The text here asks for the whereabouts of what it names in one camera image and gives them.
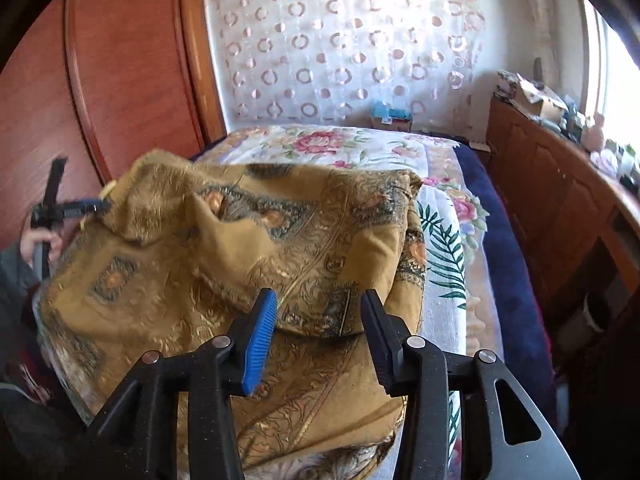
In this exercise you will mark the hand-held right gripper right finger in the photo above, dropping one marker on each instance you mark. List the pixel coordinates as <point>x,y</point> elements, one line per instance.
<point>382,350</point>

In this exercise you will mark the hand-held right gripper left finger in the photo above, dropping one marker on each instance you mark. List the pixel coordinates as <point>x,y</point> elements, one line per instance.
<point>257,345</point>

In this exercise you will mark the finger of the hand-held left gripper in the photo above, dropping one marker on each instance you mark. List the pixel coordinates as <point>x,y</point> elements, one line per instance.
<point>57,180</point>
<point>92,206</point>

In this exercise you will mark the golden patterned shirt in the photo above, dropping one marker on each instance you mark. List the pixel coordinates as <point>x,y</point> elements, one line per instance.
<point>225,260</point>

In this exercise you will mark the person's left hand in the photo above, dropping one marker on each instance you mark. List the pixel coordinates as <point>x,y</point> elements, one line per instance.
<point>54,247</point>

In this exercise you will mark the wooden slatted wardrobe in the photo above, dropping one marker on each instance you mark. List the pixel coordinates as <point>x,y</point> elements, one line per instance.
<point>125,75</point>

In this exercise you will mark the floral blanket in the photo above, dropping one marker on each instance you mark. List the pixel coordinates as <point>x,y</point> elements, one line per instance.
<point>445,240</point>

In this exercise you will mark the navy blue bedsheet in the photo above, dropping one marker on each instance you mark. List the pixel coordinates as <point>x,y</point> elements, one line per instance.
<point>505,270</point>

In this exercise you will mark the white trash can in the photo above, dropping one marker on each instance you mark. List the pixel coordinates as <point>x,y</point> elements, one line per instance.
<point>586,317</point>

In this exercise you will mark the long wooden cabinet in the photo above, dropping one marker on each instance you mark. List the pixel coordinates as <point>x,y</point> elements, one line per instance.
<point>550,195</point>

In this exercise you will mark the cardboard box with blue packs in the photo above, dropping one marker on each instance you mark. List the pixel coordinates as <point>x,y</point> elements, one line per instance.
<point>391,117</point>

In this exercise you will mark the purple white plastic item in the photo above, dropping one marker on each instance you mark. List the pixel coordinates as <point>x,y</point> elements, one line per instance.
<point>605,161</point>

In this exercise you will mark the open cardboard box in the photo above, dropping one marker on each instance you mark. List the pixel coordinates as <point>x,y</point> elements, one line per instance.
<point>542,97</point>

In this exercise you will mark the circle patterned sheer curtain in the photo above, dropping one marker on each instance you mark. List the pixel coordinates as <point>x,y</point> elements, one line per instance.
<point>350,50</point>

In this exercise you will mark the window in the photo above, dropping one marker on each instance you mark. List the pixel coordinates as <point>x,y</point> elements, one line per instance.
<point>607,70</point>

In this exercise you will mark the white window curtain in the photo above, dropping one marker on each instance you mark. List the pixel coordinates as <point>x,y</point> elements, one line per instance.
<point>537,20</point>

